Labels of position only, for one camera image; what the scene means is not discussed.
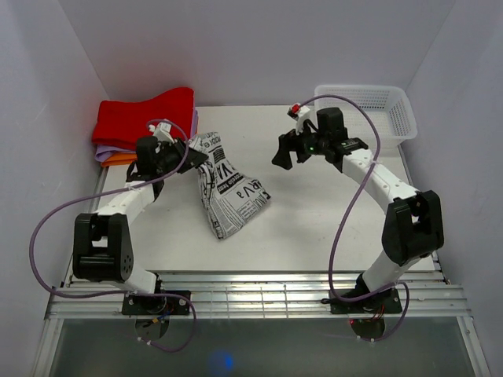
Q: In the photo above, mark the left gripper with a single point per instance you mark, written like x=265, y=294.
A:
x=193, y=157

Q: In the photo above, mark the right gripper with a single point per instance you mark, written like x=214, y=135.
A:
x=288, y=143

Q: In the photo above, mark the newspaper print trousers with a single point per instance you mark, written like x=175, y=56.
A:
x=230, y=198

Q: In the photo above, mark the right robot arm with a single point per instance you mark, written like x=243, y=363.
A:
x=413, y=226

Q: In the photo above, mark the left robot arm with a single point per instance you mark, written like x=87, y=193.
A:
x=103, y=249

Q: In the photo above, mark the orange folded trousers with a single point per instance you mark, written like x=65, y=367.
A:
x=119, y=159

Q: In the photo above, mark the red folded trousers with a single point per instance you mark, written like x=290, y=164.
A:
x=120, y=124

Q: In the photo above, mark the lilac folded trousers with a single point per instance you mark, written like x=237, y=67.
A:
x=104, y=152

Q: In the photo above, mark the white perforated plastic basket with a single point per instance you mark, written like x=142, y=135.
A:
x=387, y=106

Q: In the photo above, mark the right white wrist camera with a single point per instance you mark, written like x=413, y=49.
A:
x=301, y=114

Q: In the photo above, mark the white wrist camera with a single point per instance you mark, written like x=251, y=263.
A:
x=162, y=131
x=301, y=114

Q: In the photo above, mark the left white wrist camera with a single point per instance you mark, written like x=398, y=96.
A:
x=162, y=131

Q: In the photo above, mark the aluminium frame rails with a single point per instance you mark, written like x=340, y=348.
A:
x=265, y=276

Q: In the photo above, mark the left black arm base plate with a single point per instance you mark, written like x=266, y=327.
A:
x=143, y=306

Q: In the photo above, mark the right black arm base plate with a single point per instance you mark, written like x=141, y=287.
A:
x=387, y=302

